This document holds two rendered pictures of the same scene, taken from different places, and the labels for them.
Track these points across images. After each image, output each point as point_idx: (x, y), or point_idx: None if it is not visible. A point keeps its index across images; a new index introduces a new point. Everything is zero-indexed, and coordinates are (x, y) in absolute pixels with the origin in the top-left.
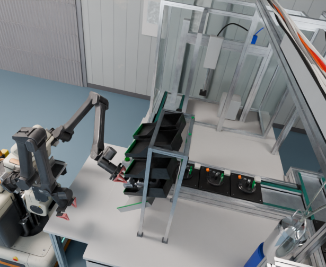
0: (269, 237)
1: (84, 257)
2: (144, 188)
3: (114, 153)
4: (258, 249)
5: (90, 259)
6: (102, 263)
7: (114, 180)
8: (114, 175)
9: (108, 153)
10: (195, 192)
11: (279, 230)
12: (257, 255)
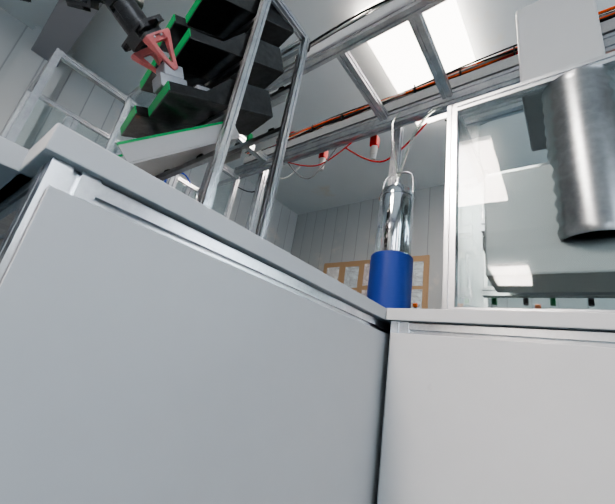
0: (384, 217)
1: (72, 130)
2: (247, 65)
3: (142, 1)
4: (379, 251)
5: (109, 163)
6: (169, 204)
7: (152, 37)
8: (161, 16)
9: None
10: None
11: (393, 190)
12: (385, 255)
